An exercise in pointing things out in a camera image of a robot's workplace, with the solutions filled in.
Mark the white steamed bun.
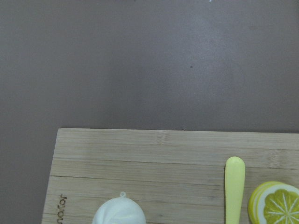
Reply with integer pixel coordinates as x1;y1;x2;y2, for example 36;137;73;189
92;191;147;224

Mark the bamboo cutting board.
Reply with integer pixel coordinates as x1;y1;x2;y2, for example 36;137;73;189
42;128;299;224

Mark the yellow plastic knife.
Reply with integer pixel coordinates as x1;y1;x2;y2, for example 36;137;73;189
225;156;246;224

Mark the thick lemon half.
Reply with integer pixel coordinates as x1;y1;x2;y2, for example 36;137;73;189
248;181;299;224

